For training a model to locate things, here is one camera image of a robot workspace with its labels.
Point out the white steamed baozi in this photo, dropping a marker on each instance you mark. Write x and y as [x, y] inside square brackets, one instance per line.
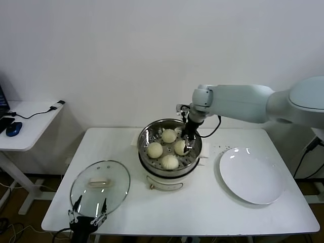
[155, 150]
[169, 135]
[180, 148]
[170, 162]

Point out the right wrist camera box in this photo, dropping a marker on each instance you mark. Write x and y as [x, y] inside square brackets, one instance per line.
[182, 109]

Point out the dark laptop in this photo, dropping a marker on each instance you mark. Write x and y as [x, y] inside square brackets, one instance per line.
[2, 101]

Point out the blue computer mouse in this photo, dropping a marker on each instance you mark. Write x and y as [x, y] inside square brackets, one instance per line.
[14, 129]

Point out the white electric cooker pot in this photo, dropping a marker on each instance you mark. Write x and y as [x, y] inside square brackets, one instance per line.
[164, 183]

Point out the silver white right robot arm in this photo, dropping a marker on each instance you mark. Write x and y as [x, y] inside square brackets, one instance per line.
[240, 101]

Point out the small grey black dongle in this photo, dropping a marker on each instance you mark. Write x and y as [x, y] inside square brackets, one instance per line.
[60, 102]

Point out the stainless steel steamer basket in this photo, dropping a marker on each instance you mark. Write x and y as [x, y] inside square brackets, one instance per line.
[148, 134]

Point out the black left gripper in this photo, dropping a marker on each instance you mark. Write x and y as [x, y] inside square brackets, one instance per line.
[82, 226]

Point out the white side desk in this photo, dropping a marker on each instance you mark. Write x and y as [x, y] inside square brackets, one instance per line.
[30, 126]

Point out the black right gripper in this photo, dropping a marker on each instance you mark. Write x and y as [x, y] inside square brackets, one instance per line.
[192, 127]

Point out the white round plate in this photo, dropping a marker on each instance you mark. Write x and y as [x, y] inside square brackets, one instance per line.
[250, 177]

